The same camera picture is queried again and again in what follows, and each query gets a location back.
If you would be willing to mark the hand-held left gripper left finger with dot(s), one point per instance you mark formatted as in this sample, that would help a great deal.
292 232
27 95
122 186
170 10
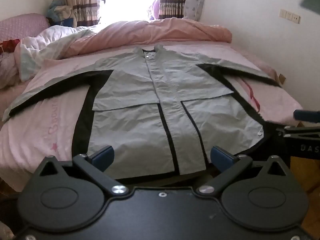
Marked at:
103 157

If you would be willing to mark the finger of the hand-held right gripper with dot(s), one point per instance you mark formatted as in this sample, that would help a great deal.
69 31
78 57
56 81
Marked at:
300 131
306 116

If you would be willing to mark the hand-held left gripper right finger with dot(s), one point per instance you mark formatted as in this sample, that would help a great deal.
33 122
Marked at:
221 158

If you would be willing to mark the grey and black jacket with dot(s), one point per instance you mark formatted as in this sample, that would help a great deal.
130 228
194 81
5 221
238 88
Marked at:
140 120

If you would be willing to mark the teal clothes pile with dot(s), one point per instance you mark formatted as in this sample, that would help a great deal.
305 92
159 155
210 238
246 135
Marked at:
58 11

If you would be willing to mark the pink printed blanket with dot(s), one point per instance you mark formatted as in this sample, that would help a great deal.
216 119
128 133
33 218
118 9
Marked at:
45 120

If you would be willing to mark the mauve bed sheet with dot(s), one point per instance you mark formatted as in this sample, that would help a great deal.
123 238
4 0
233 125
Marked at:
252 56

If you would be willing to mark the white duvet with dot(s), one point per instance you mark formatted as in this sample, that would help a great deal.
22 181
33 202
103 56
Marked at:
50 45

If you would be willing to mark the white floral pillow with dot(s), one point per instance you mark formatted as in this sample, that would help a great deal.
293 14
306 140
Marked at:
7 70

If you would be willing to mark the pink quilt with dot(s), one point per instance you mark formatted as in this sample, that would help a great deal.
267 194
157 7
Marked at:
160 33

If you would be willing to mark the red cloth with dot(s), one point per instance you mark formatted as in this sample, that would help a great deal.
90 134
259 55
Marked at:
8 45

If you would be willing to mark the pink dotted pillow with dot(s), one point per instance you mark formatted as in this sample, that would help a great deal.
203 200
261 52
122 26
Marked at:
22 26

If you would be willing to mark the white patterned cushion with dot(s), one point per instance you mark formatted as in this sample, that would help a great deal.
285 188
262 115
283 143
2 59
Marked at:
196 5

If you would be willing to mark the purple cloth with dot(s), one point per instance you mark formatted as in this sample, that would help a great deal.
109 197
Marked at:
155 8

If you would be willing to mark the brass wall socket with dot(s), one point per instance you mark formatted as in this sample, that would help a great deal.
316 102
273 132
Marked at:
281 79

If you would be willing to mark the white wall socket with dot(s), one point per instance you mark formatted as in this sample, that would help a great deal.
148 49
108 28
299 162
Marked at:
296 18
289 16
282 13

